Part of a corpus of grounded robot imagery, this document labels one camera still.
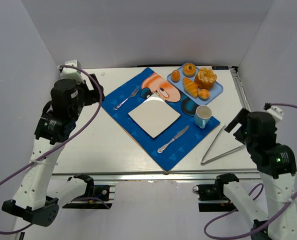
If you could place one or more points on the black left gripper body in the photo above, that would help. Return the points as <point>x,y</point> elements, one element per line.
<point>94,90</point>

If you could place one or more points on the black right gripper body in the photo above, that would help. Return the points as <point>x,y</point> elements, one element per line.
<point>239,124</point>

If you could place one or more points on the small round bun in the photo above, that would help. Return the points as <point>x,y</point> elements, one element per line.
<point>175,76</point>
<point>204,94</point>

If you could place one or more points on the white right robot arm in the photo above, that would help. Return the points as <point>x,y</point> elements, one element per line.
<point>277,168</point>

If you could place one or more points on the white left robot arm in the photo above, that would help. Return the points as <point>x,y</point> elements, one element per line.
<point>32,202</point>

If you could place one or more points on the large flower-shaped bread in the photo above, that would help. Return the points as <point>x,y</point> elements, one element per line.
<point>205,78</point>

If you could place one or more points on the blue and white cup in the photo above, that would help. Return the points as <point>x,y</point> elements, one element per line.
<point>202,116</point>

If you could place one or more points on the silver fork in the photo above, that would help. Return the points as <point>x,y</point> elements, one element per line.
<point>135,91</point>

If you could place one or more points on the blue cartoon placemat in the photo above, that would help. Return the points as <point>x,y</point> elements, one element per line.
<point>149,83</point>

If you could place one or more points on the croissant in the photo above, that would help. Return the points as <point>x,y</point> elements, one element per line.
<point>190,87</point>

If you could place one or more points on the white square plate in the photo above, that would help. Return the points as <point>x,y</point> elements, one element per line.
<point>154,115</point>

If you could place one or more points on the light blue tray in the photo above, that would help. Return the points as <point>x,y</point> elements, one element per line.
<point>216,90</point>

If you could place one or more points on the glazed donut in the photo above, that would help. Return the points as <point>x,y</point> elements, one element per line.
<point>189,69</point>

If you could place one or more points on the silver table knife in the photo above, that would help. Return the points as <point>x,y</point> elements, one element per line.
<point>179,134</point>

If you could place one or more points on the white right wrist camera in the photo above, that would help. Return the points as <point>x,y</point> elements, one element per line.
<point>276,112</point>

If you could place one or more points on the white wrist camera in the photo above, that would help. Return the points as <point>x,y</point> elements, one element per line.
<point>276,112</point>
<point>71,73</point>

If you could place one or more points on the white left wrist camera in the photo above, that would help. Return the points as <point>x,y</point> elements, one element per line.
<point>71,73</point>

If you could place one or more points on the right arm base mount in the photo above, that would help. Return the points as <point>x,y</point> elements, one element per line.
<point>211,197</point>

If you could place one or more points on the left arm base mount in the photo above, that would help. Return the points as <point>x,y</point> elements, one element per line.
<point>97,195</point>

